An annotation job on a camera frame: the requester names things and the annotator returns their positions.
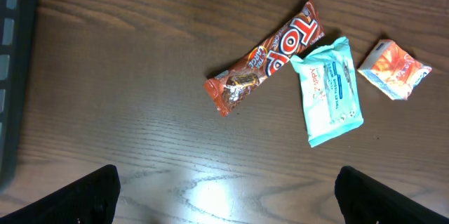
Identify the orange white tissue pack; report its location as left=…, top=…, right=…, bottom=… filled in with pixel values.
left=358, top=39, right=432, bottom=100

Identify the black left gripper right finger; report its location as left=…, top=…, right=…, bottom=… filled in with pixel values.
left=335, top=166, right=448, bottom=224

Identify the orange brown candy bar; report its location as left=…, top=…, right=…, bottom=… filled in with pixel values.
left=204, top=0, right=325, bottom=117

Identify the teal wet wipes pack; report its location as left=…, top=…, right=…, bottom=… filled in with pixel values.
left=290, top=37, right=364, bottom=147

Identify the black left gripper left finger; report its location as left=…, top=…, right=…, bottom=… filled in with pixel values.
left=1, top=164, right=121, bottom=224

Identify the grey plastic basket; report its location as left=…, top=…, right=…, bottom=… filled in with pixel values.
left=1, top=0, right=38, bottom=191

